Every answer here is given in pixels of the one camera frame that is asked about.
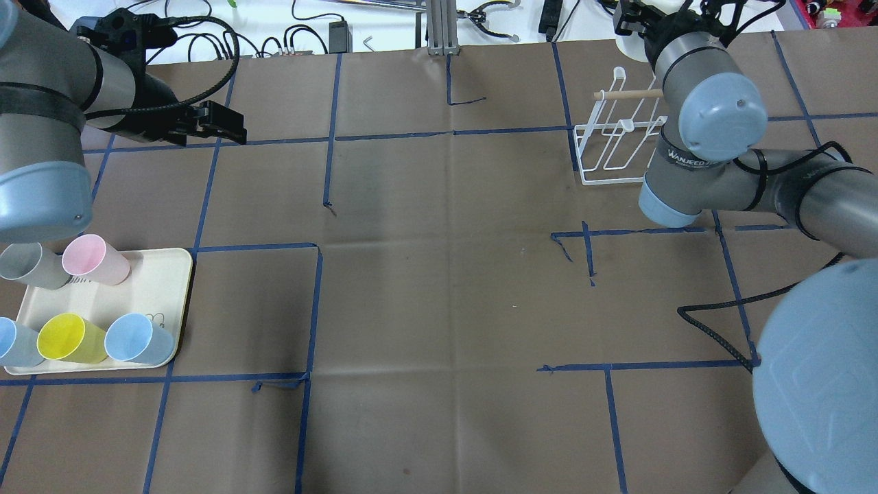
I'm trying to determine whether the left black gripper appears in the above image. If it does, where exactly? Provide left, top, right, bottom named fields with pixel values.
left=123, top=74, right=248, bottom=146

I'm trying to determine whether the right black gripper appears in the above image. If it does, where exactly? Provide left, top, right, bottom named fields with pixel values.
left=614, top=1, right=746, bottom=52

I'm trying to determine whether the white ikea cup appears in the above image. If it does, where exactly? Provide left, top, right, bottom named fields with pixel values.
left=615, top=32, right=649, bottom=63

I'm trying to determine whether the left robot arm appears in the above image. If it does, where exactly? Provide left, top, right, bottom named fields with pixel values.
left=1, top=1, right=247, bottom=244

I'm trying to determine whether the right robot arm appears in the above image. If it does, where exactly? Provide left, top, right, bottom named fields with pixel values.
left=613, top=1, right=876, bottom=493

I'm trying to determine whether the pink cup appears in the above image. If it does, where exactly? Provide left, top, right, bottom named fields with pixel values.
left=62, top=234, right=131, bottom=285

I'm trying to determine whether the grey cup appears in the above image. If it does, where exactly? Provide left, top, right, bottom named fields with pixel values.
left=1, top=243, right=72, bottom=289

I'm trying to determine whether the light blue cup front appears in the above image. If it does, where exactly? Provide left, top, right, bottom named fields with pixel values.
left=104, top=313, right=176, bottom=366

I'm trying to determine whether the light blue cup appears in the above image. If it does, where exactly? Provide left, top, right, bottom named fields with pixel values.
left=1, top=317, right=45, bottom=368
left=104, top=313, right=176, bottom=366

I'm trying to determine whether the yellow cup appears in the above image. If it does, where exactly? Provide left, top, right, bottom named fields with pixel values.
left=36, top=313, right=108, bottom=364

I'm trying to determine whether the light blue cup rear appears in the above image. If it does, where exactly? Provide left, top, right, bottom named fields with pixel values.
left=1, top=317, right=45, bottom=368

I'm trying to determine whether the black power adapter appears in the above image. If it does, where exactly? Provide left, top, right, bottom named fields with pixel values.
left=327, top=20, right=353, bottom=54

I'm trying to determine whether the cream plastic tray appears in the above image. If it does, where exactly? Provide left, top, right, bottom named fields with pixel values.
left=3, top=248, right=193, bottom=376

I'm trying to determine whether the grabber reaching tool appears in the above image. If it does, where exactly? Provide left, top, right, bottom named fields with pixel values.
left=456, top=0, right=522, bottom=43

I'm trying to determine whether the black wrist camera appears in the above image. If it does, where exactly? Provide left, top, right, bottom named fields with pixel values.
left=88, top=8, right=179, bottom=72

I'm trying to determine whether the white wire cup rack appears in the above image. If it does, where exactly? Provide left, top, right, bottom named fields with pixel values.
left=573, top=66, right=668, bottom=187

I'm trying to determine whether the aluminium frame post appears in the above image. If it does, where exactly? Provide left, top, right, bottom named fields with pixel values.
left=425, top=0, right=460, bottom=56

